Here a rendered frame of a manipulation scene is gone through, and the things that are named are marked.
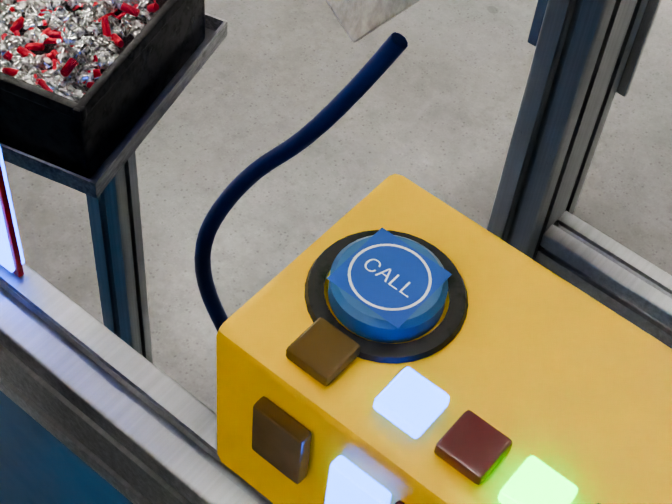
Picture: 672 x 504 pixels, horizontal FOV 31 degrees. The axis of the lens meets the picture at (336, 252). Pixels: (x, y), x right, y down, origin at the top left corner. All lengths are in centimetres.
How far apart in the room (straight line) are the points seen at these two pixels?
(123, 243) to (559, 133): 36
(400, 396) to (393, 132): 161
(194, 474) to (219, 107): 142
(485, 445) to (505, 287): 7
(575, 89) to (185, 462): 47
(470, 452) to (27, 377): 36
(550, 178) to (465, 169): 93
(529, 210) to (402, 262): 65
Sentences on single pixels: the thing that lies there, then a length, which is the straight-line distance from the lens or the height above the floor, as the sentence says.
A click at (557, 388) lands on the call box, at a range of 40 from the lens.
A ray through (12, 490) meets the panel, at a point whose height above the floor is 56.
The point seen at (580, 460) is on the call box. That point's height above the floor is 107.
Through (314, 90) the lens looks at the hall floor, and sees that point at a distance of 203.
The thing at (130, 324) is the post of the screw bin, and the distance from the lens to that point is 104.
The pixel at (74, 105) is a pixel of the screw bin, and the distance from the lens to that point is 74.
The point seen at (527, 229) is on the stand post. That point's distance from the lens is 106.
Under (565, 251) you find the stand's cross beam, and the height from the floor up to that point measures 58.
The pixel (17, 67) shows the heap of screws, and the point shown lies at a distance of 81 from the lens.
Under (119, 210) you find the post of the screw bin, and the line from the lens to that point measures 92.
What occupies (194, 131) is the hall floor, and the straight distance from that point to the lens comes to 195.
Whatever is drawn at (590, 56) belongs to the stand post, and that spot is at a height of 81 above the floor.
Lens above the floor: 140
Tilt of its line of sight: 51 degrees down
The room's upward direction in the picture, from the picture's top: 7 degrees clockwise
